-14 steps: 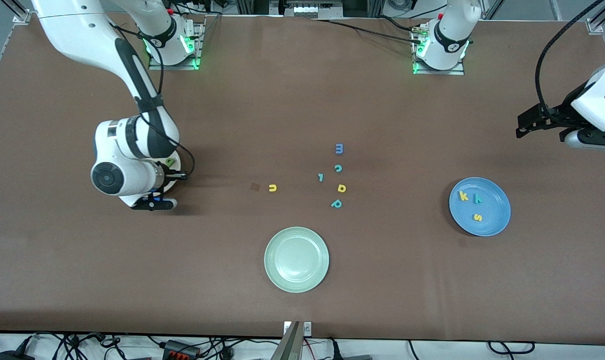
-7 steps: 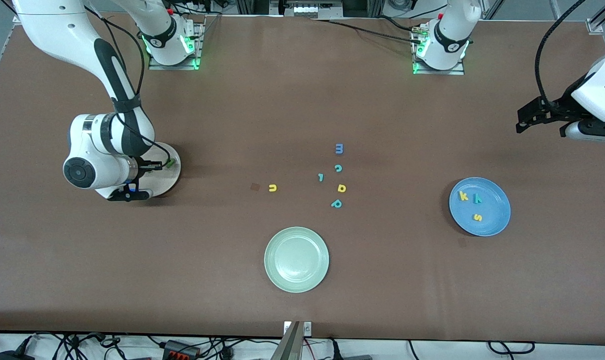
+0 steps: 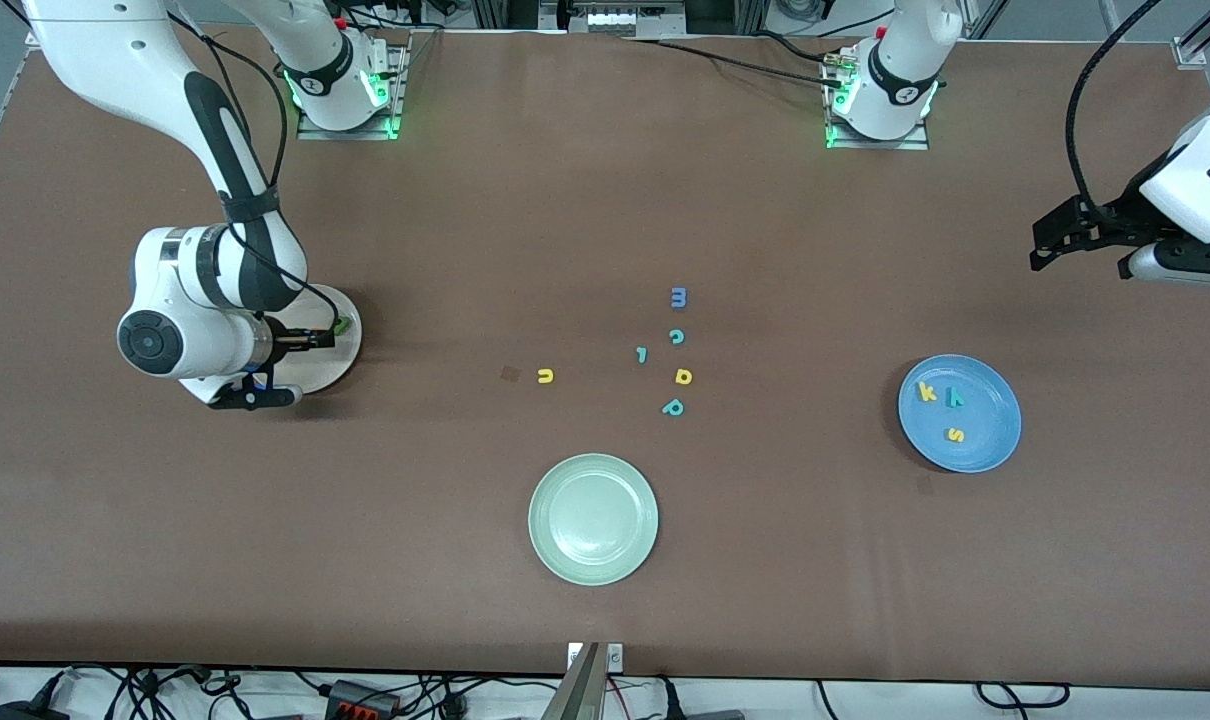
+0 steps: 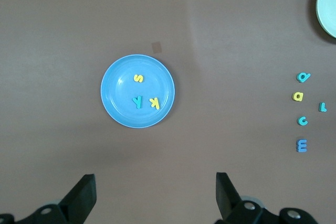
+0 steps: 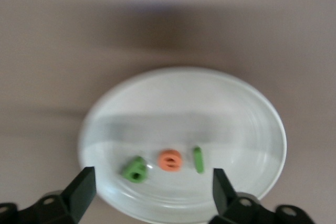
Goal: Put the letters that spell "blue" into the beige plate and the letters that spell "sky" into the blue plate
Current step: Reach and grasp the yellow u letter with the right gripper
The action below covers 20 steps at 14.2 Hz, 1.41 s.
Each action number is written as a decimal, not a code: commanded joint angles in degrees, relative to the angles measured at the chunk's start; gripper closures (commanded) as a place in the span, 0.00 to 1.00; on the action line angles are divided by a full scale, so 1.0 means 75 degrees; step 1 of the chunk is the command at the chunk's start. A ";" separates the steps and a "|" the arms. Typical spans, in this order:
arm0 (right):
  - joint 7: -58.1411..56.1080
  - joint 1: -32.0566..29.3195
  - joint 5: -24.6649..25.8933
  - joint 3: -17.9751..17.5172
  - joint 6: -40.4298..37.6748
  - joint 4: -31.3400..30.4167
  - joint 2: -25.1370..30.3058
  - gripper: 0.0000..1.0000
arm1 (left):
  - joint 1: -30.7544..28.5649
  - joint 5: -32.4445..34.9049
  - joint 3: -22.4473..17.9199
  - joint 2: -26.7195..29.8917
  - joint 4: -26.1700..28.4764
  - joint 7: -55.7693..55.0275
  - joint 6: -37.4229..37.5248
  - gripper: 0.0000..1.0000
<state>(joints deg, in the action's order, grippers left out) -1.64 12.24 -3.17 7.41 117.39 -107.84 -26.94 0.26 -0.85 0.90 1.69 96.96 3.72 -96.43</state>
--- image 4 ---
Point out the yellow foam letter k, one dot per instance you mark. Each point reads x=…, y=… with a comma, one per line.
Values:
x=155, y=102

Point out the teal foam letter l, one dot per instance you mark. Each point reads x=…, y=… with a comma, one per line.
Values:
x=321, y=107

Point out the brown table cover mat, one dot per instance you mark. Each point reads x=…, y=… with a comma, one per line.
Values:
x=52, y=51

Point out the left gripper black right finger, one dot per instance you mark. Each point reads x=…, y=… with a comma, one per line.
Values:
x=231, y=208

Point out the brown tape square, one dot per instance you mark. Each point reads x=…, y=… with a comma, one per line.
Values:
x=157, y=47

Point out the blue foam letter m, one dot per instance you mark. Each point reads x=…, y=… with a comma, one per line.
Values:
x=302, y=145

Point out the pale green plate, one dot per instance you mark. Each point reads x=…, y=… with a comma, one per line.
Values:
x=328, y=6

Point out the blue plate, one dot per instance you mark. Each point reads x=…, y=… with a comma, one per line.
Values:
x=118, y=108

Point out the teal foam letter c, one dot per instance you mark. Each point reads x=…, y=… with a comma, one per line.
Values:
x=299, y=121

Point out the yellow foam letter a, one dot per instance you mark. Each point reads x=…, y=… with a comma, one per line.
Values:
x=294, y=96

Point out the yellow foam letter s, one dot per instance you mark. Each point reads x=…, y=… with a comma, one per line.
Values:
x=138, y=78

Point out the teal foam letter p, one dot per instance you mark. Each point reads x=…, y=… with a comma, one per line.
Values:
x=300, y=77

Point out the teal foam letter y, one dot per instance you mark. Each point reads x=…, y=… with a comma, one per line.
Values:
x=138, y=102

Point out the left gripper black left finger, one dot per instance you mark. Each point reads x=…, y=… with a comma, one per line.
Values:
x=78, y=203

